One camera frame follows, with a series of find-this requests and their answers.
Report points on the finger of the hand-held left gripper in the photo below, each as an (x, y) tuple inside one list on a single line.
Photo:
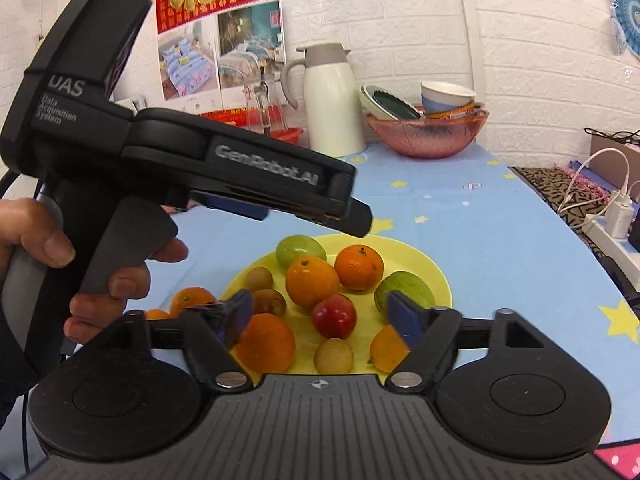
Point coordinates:
[(357, 220)]

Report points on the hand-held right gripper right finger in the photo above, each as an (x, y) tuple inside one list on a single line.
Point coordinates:
[(402, 317)]

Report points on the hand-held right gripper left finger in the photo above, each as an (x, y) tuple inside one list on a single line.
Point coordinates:
[(241, 312)]

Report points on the green mango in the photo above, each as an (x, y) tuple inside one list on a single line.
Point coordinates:
[(402, 287), (299, 250)]

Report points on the brown kiwi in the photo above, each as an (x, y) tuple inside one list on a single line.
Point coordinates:
[(256, 278), (334, 356)]

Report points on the small yellow-orange citrus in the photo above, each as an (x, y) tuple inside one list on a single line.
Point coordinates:
[(386, 352)]

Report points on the yellow plastic plate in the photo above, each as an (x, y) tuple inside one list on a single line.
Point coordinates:
[(360, 305)]

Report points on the tangerine with stem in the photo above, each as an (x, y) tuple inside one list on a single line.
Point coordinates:
[(359, 267)]

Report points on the red apple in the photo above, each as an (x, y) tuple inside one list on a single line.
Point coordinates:
[(334, 316)]

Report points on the small orange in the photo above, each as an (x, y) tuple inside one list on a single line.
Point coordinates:
[(156, 314)]

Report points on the person's left hand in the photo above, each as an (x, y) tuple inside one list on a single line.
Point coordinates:
[(35, 230)]

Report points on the pink glass bowl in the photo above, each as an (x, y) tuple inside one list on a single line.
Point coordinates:
[(425, 135)]

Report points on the red plastic basket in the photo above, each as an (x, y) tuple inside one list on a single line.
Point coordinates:
[(285, 136)]

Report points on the clear glass cup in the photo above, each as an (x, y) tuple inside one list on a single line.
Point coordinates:
[(274, 102), (252, 102)]

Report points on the blue star printed tablecloth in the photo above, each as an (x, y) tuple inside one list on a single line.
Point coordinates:
[(475, 220)]

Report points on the white thermos jug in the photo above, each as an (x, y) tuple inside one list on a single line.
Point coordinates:
[(332, 105)]

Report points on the white plate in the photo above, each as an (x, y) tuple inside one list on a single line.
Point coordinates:
[(370, 100)]

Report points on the green scalloped plate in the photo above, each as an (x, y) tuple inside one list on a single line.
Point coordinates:
[(397, 105)]

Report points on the white blue bowl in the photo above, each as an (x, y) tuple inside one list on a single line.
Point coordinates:
[(447, 95)]

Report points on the patterned dark cloth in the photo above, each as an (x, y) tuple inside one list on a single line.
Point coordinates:
[(555, 190)]

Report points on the white power strip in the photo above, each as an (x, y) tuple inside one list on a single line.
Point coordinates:
[(617, 252)]

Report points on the white charger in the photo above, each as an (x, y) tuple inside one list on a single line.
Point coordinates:
[(619, 215)]

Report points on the cardboard box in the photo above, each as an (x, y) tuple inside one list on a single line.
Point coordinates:
[(617, 160)]

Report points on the blue round hand fan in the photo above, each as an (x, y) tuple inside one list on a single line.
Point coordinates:
[(627, 15)]

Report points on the wall calendar poster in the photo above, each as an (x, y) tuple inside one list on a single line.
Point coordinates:
[(215, 35)]

